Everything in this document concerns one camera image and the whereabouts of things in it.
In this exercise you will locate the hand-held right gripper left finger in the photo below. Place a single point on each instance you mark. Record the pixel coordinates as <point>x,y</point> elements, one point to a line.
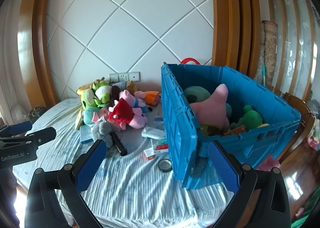
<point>90,165</point>

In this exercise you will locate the teal green plush toy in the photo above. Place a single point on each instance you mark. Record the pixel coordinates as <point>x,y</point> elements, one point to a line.
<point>197,94</point>

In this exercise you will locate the pink pig plush red dress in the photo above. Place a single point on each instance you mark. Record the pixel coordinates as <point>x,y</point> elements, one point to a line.
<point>122,110</point>

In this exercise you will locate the white wall socket plate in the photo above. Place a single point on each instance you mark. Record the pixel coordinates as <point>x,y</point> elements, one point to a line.
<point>135,76</point>
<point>124,76</point>
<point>114,77</point>

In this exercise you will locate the wooden framed glass door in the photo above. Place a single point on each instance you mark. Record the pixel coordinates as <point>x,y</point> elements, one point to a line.
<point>295,42</point>

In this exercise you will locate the brown dog plush striped shirt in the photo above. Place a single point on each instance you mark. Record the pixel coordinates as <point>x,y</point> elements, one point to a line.
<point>121,84</point>

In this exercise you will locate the wooden chair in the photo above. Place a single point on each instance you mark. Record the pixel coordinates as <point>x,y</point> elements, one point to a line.
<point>297,117</point>

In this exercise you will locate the white quilted headboard panel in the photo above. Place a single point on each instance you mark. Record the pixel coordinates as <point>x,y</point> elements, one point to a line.
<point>125,30</point>

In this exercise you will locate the person's left forearm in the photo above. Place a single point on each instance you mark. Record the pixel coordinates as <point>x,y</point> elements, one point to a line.
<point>7,193</point>

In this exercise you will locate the colourful toy pile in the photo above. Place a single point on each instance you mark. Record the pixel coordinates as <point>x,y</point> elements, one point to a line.
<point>314,135</point>

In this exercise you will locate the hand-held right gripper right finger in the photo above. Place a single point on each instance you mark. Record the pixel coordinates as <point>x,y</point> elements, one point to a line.
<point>223,168</point>

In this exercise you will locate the curved wooden headboard frame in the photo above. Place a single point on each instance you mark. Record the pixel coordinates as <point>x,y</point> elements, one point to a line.
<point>232,17</point>
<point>37,42</point>

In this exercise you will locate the blue plastic storage crate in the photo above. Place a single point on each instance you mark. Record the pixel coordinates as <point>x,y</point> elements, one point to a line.
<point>180,130</point>

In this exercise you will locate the pink pig plush blue shirt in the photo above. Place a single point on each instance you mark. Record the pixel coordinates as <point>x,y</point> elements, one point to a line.
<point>127,96</point>

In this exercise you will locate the white sheer curtain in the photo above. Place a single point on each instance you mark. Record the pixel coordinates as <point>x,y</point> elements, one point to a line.
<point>10,67</point>

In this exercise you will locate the yellow duck plush toy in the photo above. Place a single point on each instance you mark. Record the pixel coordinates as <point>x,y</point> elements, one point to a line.
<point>263,125</point>

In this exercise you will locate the pink plastic item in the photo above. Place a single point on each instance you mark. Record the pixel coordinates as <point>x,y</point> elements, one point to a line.
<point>268,163</point>

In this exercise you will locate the rolled patterned carpet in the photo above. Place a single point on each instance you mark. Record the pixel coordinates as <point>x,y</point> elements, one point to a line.
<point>268,50</point>

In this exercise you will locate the white tube packet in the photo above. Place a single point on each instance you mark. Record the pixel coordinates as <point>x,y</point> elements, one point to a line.
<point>153,132</point>

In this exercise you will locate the dark green frog plush toy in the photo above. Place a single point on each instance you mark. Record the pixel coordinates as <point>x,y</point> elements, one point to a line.
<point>250,117</point>

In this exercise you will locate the teal dinosaur plush toy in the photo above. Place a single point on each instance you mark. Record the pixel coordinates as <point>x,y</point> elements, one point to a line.
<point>88,116</point>

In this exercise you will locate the green cloth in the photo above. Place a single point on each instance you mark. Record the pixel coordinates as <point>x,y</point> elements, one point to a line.
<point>308,214</point>

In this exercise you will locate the pink pig plush orange dress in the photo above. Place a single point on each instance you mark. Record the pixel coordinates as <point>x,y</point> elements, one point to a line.
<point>151,97</point>

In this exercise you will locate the green frog plush white belly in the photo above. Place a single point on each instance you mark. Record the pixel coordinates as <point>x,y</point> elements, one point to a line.
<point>102,91</point>

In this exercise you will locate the orange and white box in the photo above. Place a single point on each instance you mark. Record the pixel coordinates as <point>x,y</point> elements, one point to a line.
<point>149,154</point>

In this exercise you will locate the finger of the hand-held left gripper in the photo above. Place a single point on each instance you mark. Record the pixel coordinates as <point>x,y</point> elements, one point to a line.
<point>21,127</point>
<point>45,134</point>

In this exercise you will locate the small white blue packet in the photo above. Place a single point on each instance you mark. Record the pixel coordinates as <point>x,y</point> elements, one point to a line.
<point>158,119</point>

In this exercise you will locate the pink starfish plush toy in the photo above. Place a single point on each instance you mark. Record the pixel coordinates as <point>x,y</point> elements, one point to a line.
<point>212,107</point>

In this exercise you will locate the grey elephant plush toy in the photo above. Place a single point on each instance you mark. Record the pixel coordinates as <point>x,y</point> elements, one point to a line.
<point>101,131</point>

